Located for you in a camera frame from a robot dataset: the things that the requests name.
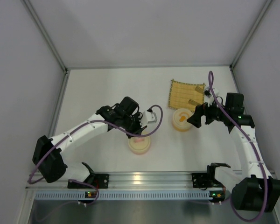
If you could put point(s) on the cream plain lid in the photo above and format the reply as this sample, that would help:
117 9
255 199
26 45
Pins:
181 115

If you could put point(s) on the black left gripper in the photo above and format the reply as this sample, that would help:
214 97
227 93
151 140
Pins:
135 126

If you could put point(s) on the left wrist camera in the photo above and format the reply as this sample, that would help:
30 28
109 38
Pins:
148 118

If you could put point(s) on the right aluminium frame post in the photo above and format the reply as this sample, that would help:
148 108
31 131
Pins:
252 30

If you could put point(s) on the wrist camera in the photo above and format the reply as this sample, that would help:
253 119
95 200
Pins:
211 93
148 118

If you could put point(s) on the aluminium frame post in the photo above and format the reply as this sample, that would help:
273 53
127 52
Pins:
41 28
252 30

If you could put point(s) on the orange lunch box bowl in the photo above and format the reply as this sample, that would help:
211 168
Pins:
182 127

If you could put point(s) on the bamboo sushi mat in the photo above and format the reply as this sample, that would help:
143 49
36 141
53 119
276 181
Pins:
180 93

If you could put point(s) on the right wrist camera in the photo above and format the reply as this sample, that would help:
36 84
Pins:
211 93

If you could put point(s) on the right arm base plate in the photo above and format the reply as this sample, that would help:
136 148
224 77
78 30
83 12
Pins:
204 181

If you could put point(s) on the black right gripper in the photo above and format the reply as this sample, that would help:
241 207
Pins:
203 115

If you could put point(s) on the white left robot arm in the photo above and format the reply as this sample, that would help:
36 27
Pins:
50 154

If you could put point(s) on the metal tongs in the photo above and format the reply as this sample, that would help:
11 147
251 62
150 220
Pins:
197 97

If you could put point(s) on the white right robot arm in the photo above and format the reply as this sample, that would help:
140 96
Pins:
256 189

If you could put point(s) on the aluminium mounting rail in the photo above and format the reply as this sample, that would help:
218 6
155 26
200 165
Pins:
179 180

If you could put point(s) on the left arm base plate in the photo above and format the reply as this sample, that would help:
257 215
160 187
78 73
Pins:
99 181

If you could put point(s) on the slotted cable duct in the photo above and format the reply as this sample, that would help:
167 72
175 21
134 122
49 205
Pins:
130 195

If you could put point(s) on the pink lunch box bowl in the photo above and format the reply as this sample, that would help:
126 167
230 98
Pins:
139 151

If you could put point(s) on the left aluminium frame post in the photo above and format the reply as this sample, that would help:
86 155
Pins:
41 28

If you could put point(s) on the cream lid with pink ring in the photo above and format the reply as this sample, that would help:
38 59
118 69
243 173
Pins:
139 142

